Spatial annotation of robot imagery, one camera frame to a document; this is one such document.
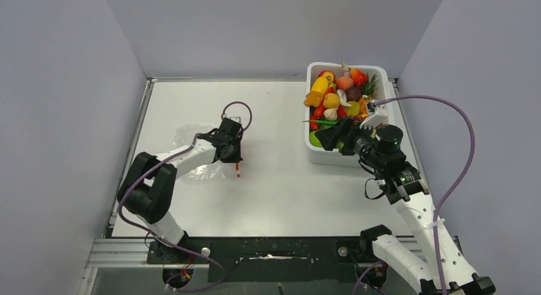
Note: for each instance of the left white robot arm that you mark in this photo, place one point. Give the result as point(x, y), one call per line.
point(145, 196)

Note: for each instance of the clear zip top bag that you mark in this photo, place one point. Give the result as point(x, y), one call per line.
point(197, 165)

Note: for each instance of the toy pineapple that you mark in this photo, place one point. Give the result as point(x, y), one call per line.
point(368, 90)

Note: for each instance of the toy peach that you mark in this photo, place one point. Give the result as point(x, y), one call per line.
point(344, 83)

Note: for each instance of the white plastic food bin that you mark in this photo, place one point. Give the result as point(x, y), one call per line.
point(383, 90)

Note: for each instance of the green toy vegetable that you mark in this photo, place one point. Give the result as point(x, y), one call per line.
point(314, 141)

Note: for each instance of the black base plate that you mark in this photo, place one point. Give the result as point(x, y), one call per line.
point(350, 272)

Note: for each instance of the green toy chili pepper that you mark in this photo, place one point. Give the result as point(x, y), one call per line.
point(321, 122)

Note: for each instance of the yellow toy lemon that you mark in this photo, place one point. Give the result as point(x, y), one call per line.
point(331, 101)

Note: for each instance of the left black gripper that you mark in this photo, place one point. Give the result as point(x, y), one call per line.
point(237, 157)

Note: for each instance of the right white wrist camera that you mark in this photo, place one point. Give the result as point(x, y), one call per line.
point(377, 114)

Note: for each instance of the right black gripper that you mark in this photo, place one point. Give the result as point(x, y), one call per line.
point(345, 131)

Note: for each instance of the aluminium frame rail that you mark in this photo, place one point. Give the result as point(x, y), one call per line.
point(122, 253)

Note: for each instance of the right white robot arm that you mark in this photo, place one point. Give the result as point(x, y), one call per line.
point(443, 270)

